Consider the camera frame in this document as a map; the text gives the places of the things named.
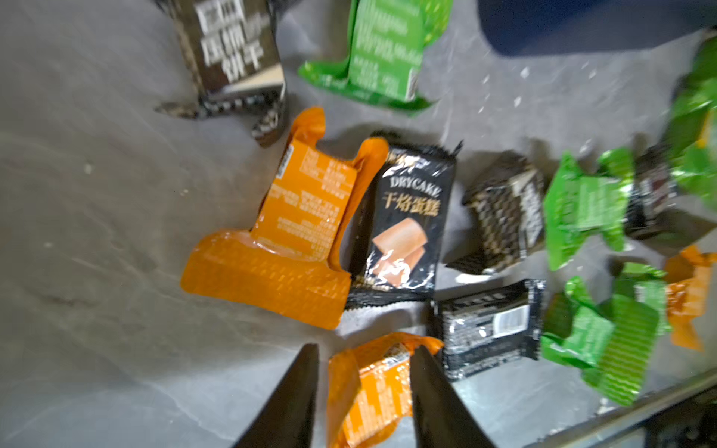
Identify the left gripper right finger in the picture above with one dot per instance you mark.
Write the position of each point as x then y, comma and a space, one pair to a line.
440, 417

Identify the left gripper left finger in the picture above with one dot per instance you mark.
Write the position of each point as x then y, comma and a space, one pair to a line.
287, 419

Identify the black packet with barcode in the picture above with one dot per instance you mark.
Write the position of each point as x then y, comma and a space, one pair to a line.
485, 330

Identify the orange cookie packet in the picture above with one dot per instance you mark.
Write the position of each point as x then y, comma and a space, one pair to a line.
288, 263

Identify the green packet front row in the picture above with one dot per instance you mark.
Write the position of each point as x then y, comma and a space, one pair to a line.
575, 332

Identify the black cookie packet with picture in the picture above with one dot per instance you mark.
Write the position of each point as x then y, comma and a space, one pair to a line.
399, 227

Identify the green cookie packet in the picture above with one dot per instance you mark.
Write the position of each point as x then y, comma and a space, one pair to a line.
386, 41
578, 205

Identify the green packet cluster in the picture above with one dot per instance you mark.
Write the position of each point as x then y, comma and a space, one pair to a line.
691, 133

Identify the dark blue storage box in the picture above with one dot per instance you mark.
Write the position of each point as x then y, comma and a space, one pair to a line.
539, 28

